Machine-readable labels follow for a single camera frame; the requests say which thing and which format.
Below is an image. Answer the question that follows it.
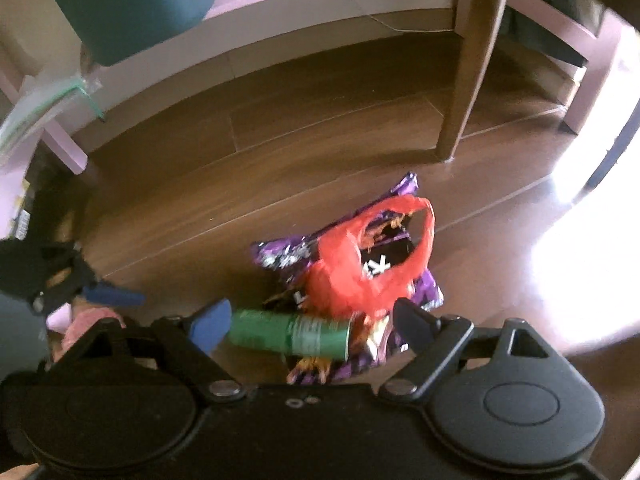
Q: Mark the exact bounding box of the green can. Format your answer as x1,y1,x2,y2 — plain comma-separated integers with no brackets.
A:
229,310,350,361

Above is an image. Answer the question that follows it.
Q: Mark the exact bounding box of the purple snack bag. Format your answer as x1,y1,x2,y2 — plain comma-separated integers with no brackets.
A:
250,172,444,385

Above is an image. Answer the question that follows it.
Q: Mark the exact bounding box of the pink white desk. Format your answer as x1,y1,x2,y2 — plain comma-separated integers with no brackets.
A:
0,0,632,241

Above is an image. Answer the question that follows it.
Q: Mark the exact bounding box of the red plastic bag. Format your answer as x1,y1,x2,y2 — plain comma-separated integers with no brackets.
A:
305,195,435,320

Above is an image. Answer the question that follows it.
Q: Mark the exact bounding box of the red knitted slipper left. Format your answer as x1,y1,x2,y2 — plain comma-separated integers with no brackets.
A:
47,307,126,364

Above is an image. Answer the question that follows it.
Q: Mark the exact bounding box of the wooden chair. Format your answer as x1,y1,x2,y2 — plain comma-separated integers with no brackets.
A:
435,0,506,162

